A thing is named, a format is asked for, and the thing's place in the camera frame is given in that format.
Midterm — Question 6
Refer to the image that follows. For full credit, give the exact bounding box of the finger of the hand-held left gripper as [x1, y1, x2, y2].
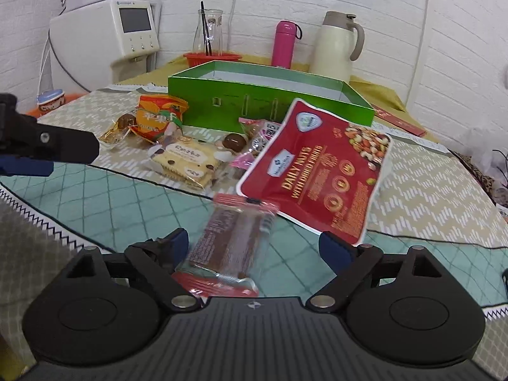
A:
[0, 93, 100, 164]
[0, 156, 55, 177]

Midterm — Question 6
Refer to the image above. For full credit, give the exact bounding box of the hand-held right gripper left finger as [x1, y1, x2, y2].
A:
[65, 228, 203, 312]

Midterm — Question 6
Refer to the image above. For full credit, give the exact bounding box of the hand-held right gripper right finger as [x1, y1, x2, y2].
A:
[305, 230, 445, 313]

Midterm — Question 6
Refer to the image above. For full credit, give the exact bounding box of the red chocolate wafer packet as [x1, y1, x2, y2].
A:
[172, 194, 280, 298]

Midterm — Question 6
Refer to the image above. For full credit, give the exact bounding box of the brown pastry yellow packet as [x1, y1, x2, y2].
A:
[98, 113, 139, 149]

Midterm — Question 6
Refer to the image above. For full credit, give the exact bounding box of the green cardboard box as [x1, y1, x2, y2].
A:
[167, 60, 376, 133]

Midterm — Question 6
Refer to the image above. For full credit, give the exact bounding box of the small blue-lidded bowl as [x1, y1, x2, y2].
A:
[37, 89, 65, 117]

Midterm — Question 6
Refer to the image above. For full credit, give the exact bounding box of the teal diamond mat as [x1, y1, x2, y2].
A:
[0, 163, 508, 314]

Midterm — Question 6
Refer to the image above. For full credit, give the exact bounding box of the red nut pouch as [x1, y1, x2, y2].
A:
[237, 98, 393, 245]

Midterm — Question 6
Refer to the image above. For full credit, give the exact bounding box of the cookie packet with chips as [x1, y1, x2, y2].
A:
[149, 135, 223, 191]

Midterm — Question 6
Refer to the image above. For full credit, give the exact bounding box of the grey zigzag-edged cloth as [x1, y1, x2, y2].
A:
[0, 188, 116, 366]

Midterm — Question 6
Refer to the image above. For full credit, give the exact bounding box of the orange snack packet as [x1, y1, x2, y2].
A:
[135, 94, 189, 144]

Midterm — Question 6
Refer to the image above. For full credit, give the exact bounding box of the beige chevron tablecloth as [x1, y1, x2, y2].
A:
[37, 83, 508, 247]

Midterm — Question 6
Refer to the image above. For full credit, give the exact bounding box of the white water dispenser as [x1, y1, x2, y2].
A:
[40, 0, 161, 93]

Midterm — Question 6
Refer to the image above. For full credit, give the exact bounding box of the brown pastry clear packet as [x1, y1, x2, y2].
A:
[214, 132, 249, 163]

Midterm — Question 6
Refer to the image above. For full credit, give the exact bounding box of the pink snack packet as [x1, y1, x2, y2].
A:
[230, 116, 280, 169]

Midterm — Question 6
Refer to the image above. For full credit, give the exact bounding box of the red flat box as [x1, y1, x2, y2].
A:
[371, 104, 427, 136]

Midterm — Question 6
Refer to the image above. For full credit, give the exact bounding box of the red plastic basket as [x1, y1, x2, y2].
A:
[183, 51, 243, 69]

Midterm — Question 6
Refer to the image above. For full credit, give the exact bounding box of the leopard print cloth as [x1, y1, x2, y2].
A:
[448, 151, 508, 207]

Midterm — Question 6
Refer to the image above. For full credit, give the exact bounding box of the black straw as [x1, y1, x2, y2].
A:
[200, 1, 211, 55]

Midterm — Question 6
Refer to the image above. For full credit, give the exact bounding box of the glass carafe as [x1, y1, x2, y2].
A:
[192, 9, 225, 54]

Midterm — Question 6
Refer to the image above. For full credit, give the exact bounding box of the cream thermos jug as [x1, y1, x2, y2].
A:
[309, 10, 365, 84]

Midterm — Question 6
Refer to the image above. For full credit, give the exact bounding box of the pink bottle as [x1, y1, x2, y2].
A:
[271, 20, 303, 69]

